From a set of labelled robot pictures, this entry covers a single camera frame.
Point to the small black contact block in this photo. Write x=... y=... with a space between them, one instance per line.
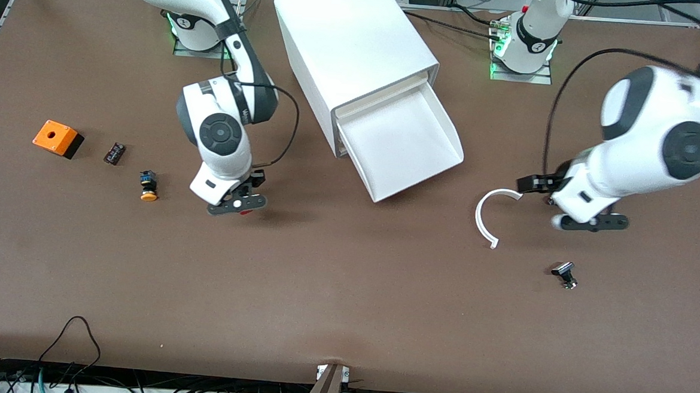
x=114 y=153

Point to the orange and black switch box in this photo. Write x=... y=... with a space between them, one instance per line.
x=53 y=136

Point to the yellow mushroom push button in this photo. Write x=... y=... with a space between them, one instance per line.
x=148 y=186

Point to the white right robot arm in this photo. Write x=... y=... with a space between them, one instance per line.
x=221 y=136

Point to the red mushroom push button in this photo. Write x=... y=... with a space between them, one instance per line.
x=245 y=212

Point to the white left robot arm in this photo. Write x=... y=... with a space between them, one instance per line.
x=647 y=134

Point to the white drawer cabinet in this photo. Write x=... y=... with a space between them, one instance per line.
x=352 y=47

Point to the white curved plastic strip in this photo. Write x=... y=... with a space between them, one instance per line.
x=478 y=218

